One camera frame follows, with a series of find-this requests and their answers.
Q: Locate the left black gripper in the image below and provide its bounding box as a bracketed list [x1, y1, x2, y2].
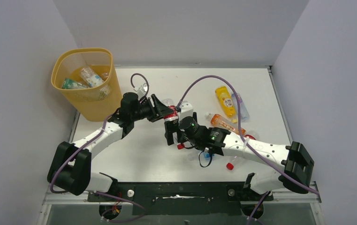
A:
[131, 95, 173, 122]

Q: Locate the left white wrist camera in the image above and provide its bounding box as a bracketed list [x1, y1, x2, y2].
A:
[134, 83, 148, 99]

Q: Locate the yellow mesh waste bin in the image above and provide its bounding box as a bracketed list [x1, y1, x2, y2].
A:
[51, 48, 122, 121]

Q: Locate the blue label clear bottle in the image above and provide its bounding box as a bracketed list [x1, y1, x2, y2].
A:
[187, 151, 210, 163]

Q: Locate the small blue label bottle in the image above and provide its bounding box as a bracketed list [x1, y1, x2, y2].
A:
[231, 93, 250, 122]

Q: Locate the red cap bottle corner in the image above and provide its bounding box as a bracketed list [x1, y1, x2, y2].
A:
[162, 98, 184, 150]

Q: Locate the orange drink bottle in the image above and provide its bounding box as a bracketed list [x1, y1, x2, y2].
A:
[205, 112, 246, 135]

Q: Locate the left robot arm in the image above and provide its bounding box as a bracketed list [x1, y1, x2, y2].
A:
[47, 92, 174, 195]

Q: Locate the green tea bottle table edge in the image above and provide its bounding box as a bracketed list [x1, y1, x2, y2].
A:
[61, 78, 89, 90]

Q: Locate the red label bottle near right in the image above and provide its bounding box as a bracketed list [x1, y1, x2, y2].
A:
[226, 130, 259, 171]

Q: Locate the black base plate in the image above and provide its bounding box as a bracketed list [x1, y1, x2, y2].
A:
[87, 182, 264, 219]

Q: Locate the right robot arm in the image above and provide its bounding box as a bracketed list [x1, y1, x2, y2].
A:
[165, 116, 318, 200]

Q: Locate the yellow juice bottle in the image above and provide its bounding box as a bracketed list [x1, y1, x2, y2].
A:
[215, 86, 238, 123]

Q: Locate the aluminium rail frame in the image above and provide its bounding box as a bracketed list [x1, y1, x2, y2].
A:
[38, 189, 325, 225]

